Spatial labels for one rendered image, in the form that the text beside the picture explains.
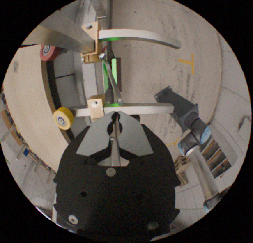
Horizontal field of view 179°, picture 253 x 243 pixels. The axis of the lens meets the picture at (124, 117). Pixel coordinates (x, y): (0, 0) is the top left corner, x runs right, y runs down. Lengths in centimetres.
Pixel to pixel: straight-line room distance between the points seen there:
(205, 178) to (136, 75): 126
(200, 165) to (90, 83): 92
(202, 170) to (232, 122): 217
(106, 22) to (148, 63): 83
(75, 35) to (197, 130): 82
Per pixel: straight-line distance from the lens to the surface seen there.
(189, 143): 76
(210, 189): 70
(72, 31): 15
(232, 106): 269
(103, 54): 25
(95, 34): 26
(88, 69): 51
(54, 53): 29
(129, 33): 27
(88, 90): 53
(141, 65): 113
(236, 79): 267
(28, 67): 42
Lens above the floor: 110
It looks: 58 degrees down
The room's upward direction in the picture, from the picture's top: 175 degrees clockwise
